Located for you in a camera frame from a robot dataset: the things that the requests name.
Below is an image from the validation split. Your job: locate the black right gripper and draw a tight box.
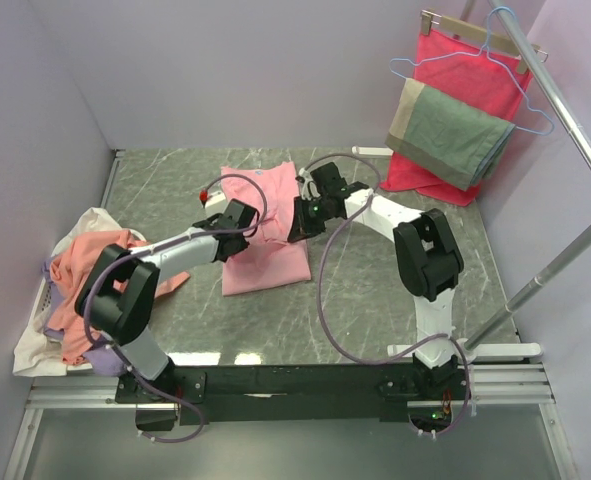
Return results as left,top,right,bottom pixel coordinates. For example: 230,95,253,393
288,196,332,244

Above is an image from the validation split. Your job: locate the pink t-shirt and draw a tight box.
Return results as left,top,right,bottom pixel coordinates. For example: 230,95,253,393
221,162,311,296

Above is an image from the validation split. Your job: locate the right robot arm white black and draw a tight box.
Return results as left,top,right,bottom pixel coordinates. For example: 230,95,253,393
288,156,466,399

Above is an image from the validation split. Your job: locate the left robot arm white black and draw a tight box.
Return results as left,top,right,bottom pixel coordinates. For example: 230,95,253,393
75,200,260,402

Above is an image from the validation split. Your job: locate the white rack foot rear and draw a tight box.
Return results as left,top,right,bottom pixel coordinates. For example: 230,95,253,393
351,146,393,158

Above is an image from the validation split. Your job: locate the white rack foot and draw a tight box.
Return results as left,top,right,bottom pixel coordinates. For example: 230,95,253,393
351,146,393,158
387,338,543,363

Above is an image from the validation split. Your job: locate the salmon orange t-shirt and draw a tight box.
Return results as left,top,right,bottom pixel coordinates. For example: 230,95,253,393
58,229,190,362

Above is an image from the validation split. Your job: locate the green beige folded cloth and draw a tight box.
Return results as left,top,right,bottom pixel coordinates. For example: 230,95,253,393
385,78,516,191

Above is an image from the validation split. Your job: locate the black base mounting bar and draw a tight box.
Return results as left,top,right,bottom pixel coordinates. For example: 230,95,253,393
115,362,470,432

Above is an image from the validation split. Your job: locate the lavender purple t-shirt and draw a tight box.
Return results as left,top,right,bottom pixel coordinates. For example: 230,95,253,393
42,254,124,376

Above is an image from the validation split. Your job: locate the white laundry basket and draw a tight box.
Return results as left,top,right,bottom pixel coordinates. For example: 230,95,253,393
31,279,92,374

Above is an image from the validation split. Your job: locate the red mesh laundry bag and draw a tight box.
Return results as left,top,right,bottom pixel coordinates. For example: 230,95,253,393
381,29,532,207

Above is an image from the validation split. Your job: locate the white rack foot front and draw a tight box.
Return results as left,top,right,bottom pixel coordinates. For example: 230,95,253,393
387,338,543,363

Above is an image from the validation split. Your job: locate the white cream t-shirt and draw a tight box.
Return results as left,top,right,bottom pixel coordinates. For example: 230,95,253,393
12,207,121,377

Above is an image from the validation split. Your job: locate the wooden clip hanger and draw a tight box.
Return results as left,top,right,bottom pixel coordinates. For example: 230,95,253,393
420,10,528,74

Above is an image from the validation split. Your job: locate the silver clothes rack pole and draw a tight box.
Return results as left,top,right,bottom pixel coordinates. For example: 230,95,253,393
464,1,591,352

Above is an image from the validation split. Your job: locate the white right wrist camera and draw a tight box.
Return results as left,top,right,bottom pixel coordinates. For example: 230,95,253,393
296,168,319,200

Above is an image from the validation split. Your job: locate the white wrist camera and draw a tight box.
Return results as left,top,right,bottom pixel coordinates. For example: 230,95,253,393
296,168,319,200
199,190,227,212

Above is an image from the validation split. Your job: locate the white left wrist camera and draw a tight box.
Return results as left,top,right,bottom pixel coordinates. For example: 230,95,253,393
199,190,227,212

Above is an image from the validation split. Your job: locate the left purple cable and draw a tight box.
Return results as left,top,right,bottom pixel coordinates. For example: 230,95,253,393
82,174,269,444

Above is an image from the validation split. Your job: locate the blue wire hanger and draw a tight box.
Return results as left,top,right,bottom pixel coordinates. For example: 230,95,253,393
388,6,555,136

